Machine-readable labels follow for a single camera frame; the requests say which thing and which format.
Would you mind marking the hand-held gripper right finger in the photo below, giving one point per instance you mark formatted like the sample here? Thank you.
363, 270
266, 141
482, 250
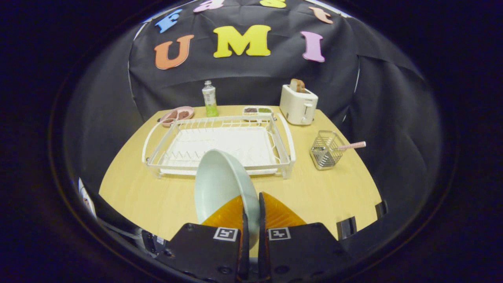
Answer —
262, 251

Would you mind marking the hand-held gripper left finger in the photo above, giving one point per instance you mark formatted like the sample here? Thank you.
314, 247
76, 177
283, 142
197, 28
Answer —
245, 251

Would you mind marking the pale green plate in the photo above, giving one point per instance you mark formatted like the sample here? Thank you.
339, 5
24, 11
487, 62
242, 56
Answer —
220, 181

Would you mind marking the white dish rack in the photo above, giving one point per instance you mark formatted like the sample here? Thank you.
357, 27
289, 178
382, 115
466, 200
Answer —
243, 143

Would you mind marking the pink plate with food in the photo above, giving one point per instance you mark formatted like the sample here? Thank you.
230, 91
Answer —
177, 115

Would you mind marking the white compartment tray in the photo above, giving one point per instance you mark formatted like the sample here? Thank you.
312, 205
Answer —
257, 110

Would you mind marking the cream toaster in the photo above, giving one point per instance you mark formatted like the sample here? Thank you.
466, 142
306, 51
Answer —
296, 106

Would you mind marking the clear bottle with green label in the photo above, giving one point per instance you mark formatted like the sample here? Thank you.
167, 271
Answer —
210, 100

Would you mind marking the white printed object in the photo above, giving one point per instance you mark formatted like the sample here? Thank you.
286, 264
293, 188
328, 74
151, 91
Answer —
87, 198

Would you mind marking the toast slice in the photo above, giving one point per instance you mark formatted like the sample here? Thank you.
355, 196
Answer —
296, 85

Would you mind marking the black backdrop cloth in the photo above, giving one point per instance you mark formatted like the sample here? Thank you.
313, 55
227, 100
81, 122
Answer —
251, 74

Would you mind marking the black table bracket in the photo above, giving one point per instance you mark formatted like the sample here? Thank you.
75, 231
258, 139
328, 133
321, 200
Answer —
381, 209

